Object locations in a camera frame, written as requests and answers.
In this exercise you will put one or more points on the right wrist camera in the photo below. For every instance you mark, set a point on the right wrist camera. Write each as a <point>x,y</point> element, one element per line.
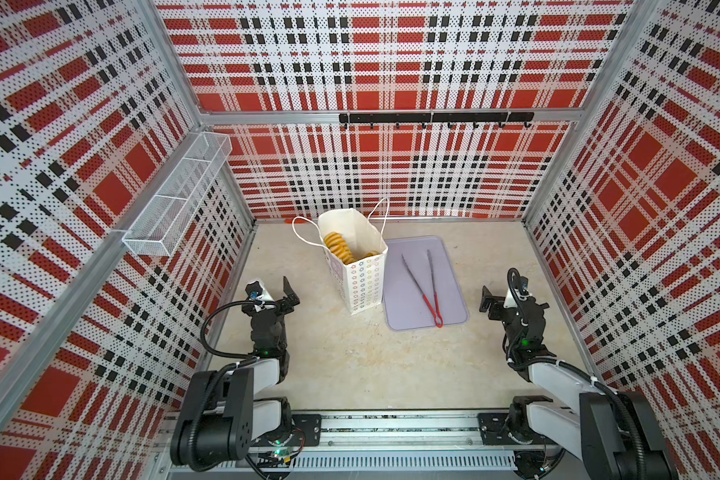
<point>516,292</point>

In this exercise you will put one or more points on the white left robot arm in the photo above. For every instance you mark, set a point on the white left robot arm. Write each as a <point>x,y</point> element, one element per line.
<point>221,416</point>

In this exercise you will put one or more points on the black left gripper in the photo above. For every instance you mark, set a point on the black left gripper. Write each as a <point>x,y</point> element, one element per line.
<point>285,305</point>

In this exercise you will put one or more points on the white printed paper bag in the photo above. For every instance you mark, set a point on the white printed paper bag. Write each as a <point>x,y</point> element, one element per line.
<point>360,283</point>

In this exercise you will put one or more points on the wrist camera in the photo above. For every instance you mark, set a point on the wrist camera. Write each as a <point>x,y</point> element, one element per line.
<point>258,294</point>
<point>516,292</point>

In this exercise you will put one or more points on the black wall hook rail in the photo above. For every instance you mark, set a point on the black wall hook rail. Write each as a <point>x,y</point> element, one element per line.
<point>500,118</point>

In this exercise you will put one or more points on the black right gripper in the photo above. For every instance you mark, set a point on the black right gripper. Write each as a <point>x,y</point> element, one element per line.
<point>497,304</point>

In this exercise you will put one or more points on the lilac plastic tray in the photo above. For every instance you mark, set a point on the lilac plastic tray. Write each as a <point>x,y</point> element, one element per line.
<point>420,288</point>

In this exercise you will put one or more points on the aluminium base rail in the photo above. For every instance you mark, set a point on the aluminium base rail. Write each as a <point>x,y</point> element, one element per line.
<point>408,441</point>

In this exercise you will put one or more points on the long ridged bread loaf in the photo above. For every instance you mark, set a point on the long ridged bread loaf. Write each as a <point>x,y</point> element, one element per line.
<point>339,247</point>

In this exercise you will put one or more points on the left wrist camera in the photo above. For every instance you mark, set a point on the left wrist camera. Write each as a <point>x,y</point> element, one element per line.
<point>258,294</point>

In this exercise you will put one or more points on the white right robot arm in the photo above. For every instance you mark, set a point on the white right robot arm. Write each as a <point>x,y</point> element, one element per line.
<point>576,384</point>

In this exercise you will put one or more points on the white wire mesh basket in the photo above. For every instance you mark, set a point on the white wire mesh basket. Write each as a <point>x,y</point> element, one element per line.
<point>191,171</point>

